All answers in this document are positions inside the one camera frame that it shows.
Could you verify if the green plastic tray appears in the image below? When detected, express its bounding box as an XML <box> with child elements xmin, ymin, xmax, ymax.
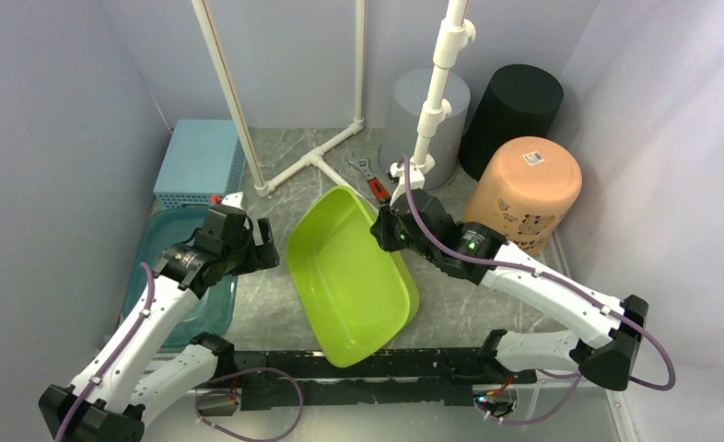
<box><xmin>286</xmin><ymin>186</ymin><xmax>421</xmax><ymax>368</ymax></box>

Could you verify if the clear teal plastic tub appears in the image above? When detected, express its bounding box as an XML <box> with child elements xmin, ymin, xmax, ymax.
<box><xmin>122</xmin><ymin>206</ymin><xmax>238</xmax><ymax>352</ymax></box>

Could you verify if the blue plastic basket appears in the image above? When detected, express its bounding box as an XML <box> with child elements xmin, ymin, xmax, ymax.
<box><xmin>153</xmin><ymin>119</ymin><xmax>247</xmax><ymax>209</ymax></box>

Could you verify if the grey plastic bucket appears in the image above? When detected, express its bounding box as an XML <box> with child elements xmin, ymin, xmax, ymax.
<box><xmin>376</xmin><ymin>68</ymin><xmax>472</xmax><ymax>194</ymax></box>

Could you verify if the orange plastic bucket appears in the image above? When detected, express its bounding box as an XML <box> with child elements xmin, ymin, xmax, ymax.
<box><xmin>463</xmin><ymin>136</ymin><xmax>582</xmax><ymax>256</ymax></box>

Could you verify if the black plastic bucket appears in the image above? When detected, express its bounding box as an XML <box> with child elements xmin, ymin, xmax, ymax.
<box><xmin>459</xmin><ymin>64</ymin><xmax>565</xmax><ymax>180</ymax></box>

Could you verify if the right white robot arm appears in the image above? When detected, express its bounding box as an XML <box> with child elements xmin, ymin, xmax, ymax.
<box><xmin>370</xmin><ymin>190</ymin><xmax>648</xmax><ymax>391</ymax></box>

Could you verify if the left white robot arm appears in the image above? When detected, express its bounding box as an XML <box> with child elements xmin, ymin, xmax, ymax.
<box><xmin>39</xmin><ymin>192</ymin><xmax>279</xmax><ymax>441</ymax></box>

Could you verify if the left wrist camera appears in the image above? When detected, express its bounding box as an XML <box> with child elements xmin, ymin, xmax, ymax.
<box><xmin>208</xmin><ymin>192</ymin><xmax>247</xmax><ymax>212</ymax></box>

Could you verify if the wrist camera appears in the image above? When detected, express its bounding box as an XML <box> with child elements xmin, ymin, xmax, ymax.
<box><xmin>208</xmin><ymin>192</ymin><xmax>247</xmax><ymax>212</ymax></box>
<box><xmin>387</xmin><ymin>158</ymin><xmax>426</xmax><ymax>196</ymax></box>

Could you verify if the red handled adjustable wrench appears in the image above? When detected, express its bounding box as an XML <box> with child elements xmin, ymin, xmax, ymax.
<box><xmin>347</xmin><ymin>153</ymin><xmax>391</xmax><ymax>203</ymax></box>

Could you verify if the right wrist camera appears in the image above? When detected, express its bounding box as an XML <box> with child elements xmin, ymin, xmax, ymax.
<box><xmin>387</xmin><ymin>158</ymin><xmax>426</xmax><ymax>196</ymax></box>

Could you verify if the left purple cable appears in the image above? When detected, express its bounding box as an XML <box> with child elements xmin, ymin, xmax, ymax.
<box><xmin>53</xmin><ymin>262</ymin><xmax>157</xmax><ymax>442</ymax></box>

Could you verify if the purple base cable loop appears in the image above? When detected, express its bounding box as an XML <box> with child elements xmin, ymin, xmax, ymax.
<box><xmin>193</xmin><ymin>363</ymin><xmax>306</xmax><ymax>442</ymax></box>

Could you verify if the white PVC pipe frame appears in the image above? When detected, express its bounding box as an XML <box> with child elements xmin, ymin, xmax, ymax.
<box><xmin>191</xmin><ymin>0</ymin><xmax>478</xmax><ymax>200</ymax></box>

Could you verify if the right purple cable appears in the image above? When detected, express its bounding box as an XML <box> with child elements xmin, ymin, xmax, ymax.
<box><xmin>398</xmin><ymin>156</ymin><xmax>677</xmax><ymax>393</ymax></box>

